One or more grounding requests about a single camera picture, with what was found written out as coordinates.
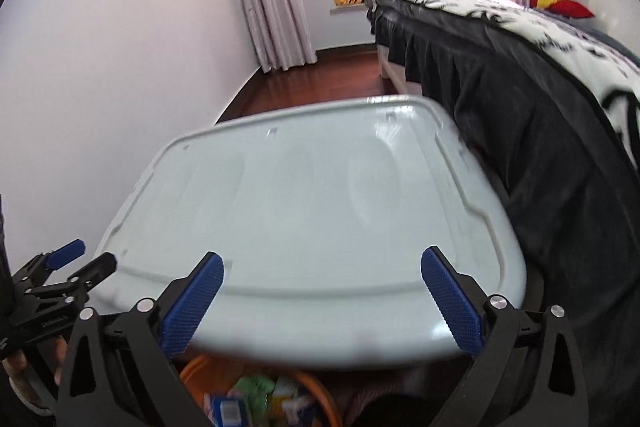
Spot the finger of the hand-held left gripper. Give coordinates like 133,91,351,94
27,253,118,303
10,238,86,288

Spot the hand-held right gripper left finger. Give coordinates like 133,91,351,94
56,251,226,427

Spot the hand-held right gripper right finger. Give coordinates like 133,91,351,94
421,246,590,427

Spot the orange plastic basin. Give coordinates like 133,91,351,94
179,354,343,427

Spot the green snack packet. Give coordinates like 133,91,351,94
235,374,278,410

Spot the blue and white carton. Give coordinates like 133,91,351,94
209,396,249,427

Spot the yellow-green box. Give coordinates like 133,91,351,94
270,379,311,413

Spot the person's left hand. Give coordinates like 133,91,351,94
5,336,68,384

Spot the pale plastic storage box lid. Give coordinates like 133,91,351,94
95,96,526,367

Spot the black covered bed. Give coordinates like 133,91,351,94
367,0,640,427

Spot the black and white blanket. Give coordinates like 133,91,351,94
367,0,640,168

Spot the red and yellow plush toy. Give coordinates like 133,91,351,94
530,0,596,18

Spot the white bed frame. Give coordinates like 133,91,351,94
377,44,421,95

